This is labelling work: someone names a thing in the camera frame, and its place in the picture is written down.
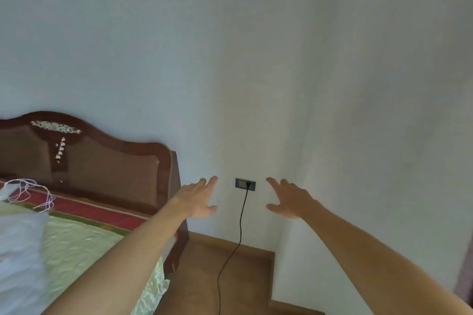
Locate green and red bed sheet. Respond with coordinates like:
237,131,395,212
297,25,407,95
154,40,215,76
0,180,179,315

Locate black power cable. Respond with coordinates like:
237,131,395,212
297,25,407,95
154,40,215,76
217,183,252,315

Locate person's left forearm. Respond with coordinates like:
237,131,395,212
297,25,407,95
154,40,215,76
41,196,190,315

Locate person's left hand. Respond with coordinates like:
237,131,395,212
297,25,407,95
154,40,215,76
171,176,219,220

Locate white thin cord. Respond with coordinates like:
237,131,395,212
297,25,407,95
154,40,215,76
3,178,56,213

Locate person's right forearm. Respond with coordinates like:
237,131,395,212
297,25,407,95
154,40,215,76
300,200,473,315

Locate grey wall power socket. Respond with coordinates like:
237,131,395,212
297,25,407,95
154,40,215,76
235,178,257,192

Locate brown wooden baseboard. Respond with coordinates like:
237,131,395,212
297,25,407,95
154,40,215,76
188,231,325,315

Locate brown wooden bed headboard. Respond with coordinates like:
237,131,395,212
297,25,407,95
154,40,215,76
0,111,190,278

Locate white pillow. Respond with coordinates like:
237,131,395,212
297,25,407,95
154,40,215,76
0,183,49,315

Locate person's right hand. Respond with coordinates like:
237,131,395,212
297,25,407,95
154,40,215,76
265,177,319,220

